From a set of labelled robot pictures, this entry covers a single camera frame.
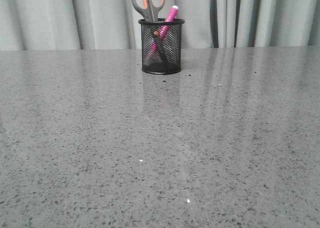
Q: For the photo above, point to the pink marker pen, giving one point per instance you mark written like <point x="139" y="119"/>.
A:
<point x="160" y="34"/>

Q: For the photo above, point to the grey orange scissors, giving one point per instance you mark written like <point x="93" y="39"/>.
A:
<point x="150" y="14"/>

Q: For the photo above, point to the black mesh pen holder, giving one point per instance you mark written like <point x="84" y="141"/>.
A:
<point x="172" y="46"/>

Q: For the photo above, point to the grey curtain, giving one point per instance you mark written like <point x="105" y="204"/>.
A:
<point x="113" y="24"/>

